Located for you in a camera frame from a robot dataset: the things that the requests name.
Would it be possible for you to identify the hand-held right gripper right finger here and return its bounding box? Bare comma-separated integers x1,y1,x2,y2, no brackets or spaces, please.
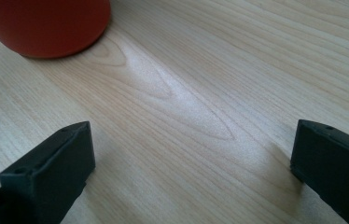
289,119,349,224

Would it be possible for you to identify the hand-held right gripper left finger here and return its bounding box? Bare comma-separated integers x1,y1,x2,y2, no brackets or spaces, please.
0,120,96,224

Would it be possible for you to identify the red cup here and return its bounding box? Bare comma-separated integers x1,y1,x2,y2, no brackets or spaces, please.
0,0,112,60

